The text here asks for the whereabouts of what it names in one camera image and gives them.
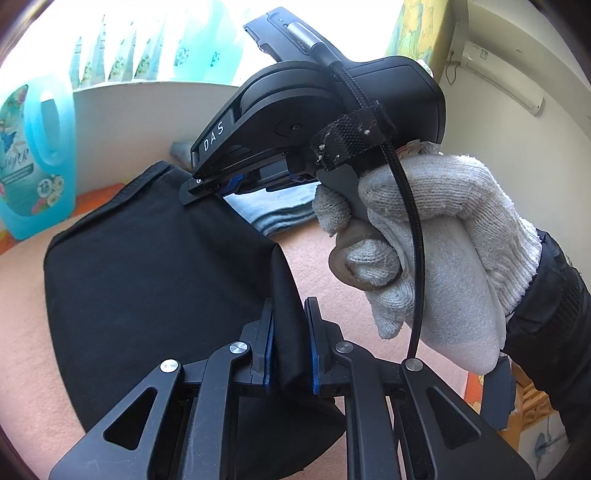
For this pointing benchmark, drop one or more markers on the folded light blue jeans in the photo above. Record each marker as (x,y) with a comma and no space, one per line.
(286,217)

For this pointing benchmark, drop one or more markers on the pink felt mat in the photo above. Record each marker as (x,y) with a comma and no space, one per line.
(307,261)

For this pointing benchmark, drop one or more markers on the blue detergent bottle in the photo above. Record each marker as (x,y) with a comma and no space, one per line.
(32,175)

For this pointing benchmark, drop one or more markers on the wooden furniture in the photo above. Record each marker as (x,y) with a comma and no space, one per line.
(535,415)

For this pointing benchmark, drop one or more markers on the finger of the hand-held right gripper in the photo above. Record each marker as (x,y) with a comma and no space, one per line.
(203,191)

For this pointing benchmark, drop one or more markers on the person's right hand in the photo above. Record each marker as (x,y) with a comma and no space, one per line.
(461,240)

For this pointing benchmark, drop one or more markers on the white air conditioner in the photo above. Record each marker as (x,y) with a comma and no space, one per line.
(498,74)

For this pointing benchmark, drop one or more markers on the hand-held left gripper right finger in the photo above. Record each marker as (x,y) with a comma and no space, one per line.
(315,360)

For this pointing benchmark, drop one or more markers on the yellow blue printed cloth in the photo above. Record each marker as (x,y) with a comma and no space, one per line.
(415,32)

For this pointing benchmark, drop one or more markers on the black pants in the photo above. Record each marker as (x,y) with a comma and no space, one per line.
(161,277)

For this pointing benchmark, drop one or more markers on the person's right forearm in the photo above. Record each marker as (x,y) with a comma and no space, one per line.
(563,314)

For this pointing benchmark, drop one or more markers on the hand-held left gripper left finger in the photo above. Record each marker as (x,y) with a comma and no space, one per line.
(269,350)

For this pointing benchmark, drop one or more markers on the white pipe cover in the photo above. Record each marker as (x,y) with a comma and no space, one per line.
(460,21)

